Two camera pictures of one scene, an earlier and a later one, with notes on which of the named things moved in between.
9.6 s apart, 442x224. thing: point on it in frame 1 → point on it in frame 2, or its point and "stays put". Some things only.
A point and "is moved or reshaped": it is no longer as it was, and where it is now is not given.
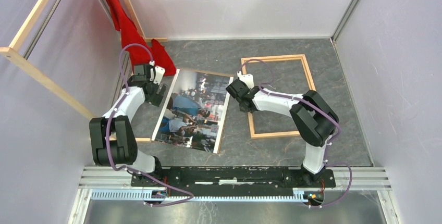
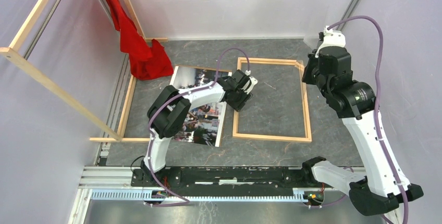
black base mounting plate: [231, 179] stays put
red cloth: [130, 35] stays put
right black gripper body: [242, 109] → [311, 74]
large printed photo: [194, 113] stays put
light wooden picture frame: [252, 130] is moved or reshaped
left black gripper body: [151, 99] → [240, 99]
